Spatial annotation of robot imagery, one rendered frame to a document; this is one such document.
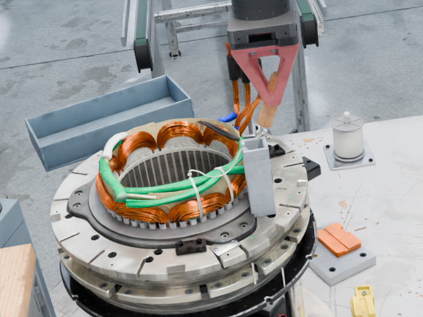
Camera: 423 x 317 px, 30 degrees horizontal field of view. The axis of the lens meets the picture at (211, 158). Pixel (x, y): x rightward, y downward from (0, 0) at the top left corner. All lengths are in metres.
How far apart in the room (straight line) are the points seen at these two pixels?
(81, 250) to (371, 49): 3.04
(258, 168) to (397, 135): 0.80
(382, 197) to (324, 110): 1.90
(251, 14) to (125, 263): 0.31
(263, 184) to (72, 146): 0.41
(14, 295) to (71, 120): 0.45
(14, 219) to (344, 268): 0.52
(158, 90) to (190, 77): 2.43
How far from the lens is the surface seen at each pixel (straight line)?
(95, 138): 1.22
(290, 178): 0.97
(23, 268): 0.97
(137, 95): 1.33
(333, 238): 1.34
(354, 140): 1.53
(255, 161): 0.87
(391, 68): 3.65
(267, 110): 0.83
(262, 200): 0.90
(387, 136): 1.64
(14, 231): 1.15
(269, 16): 0.78
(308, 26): 2.27
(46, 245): 2.84
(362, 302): 1.22
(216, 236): 0.88
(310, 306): 1.22
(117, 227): 0.92
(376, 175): 1.52
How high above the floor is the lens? 1.64
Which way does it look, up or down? 32 degrees down
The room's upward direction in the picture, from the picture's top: 9 degrees counter-clockwise
